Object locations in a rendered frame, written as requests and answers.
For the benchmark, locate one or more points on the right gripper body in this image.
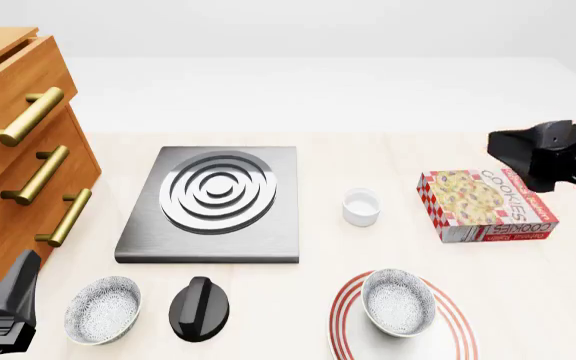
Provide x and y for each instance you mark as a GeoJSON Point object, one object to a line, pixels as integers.
{"type": "Point", "coordinates": [518, 153]}

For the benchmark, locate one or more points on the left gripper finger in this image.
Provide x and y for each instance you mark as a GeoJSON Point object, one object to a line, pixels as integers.
{"type": "Point", "coordinates": [15, 288]}

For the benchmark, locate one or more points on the patterned black and white bowl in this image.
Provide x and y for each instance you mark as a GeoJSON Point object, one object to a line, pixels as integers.
{"type": "Point", "coordinates": [398, 303]}
{"type": "Point", "coordinates": [102, 313]}

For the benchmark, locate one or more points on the small white ramekin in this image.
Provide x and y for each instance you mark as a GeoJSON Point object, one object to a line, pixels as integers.
{"type": "Point", "coordinates": [362, 210]}

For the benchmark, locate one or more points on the white plate with red rings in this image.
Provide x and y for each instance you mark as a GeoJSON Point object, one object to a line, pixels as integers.
{"type": "Point", "coordinates": [349, 337]}

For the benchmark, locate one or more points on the flat stove plate with rings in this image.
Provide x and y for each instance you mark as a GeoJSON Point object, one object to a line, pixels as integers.
{"type": "Point", "coordinates": [268, 225]}

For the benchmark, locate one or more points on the printed cookies box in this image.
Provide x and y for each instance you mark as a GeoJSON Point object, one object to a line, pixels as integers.
{"type": "Point", "coordinates": [473, 198]}

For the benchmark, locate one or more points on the round black stove knob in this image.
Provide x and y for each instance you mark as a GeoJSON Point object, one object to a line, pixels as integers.
{"type": "Point", "coordinates": [198, 311]}

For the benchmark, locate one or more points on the wooden drawer standing slightly open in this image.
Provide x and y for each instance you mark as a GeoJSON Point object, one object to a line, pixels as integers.
{"type": "Point", "coordinates": [8, 86]}

